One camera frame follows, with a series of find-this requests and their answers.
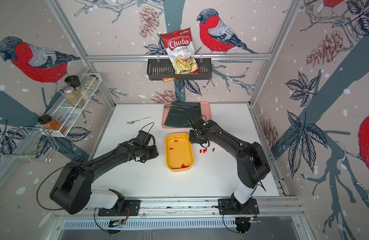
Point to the dark green folded cloth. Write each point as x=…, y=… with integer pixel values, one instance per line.
x=180, y=119

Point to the right circuit board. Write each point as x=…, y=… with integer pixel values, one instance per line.
x=243, y=225

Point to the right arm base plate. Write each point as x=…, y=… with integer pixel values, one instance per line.
x=233, y=207

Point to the clear pale spice jar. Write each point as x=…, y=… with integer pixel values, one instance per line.
x=91, y=83

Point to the pink plastic tray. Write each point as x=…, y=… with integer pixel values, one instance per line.
x=205, y=108

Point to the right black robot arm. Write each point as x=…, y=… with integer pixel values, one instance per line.
x=252, y=163

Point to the orange spice jar black lid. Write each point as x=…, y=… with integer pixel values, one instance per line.
x=50, y=123

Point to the yellow plastic storage box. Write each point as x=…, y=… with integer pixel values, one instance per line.
x=182, y=152

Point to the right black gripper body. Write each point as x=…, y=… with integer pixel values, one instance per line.
x=193, y=139

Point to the silver metal fork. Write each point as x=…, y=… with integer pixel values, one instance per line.
x=132, y=122

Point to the white wire spice rack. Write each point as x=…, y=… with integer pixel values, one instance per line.
x=65, y=113

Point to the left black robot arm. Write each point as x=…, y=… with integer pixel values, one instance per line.
x=72, y=190

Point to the silver lid spice jar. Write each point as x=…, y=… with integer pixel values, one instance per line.
x=73, y=97

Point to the chrome wire holder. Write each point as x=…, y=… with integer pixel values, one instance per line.
x=27, y=144

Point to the Chuba cassava chips bag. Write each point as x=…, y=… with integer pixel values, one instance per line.
x=180, y=50

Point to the black tongs on tray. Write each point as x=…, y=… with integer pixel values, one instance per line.
x=180, y=108

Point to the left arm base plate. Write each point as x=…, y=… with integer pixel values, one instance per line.
x=130, y=207

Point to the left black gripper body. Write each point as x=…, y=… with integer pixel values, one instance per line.
x=149, y=153

